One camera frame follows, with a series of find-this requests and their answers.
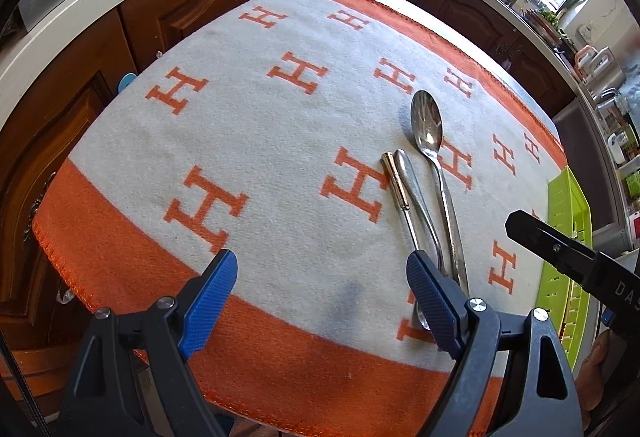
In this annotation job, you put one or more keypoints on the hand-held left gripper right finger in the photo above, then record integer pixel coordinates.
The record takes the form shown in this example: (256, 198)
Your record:
(435, 302)

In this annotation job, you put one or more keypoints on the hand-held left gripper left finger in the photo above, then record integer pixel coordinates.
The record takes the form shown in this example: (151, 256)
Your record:
(212, 302)

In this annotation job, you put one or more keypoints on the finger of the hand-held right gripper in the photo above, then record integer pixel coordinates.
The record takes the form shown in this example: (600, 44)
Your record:
(550, 247)

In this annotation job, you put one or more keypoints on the green plastic utensil tray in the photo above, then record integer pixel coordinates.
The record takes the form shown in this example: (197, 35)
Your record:
(562, 207)

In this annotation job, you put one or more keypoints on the small steel spoon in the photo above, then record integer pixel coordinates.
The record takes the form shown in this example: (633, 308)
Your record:
(407, 172)

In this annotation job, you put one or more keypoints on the large steel spoon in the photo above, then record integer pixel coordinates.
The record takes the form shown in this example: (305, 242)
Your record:
(426, 122)

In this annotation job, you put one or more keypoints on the person's right hand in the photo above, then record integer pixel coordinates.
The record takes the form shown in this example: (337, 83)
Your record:
(597, 367)

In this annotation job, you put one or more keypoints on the red box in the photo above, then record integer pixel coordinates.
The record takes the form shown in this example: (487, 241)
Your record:
(636, 227)

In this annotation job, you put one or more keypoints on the dark built-in appliance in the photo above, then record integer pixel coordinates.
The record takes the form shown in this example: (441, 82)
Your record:
(580, 152)

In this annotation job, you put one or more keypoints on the glass pot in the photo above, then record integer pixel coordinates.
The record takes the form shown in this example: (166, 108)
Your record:
(612, 107)

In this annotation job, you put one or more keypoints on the steel electric kettle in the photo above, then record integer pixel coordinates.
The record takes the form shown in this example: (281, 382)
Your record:
(610, 72)

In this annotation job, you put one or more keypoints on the white and orange kettle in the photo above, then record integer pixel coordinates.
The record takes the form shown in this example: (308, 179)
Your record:
(585, 62)

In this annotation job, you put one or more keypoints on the orange and white printed blanket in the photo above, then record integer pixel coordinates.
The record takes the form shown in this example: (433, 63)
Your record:
(250, 117)

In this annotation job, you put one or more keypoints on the red plate with vegetables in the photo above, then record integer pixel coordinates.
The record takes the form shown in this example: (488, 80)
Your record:
(545, 27)

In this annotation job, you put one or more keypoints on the blue round cabinet hook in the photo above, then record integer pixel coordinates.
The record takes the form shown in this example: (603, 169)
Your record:
(127, 82)

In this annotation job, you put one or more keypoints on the brown wooden kitchen cabinets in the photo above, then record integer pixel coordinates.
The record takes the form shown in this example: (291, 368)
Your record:
(200, 12)

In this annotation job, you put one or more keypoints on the white wall outlet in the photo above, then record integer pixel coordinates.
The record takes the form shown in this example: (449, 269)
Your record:
(586, 33)

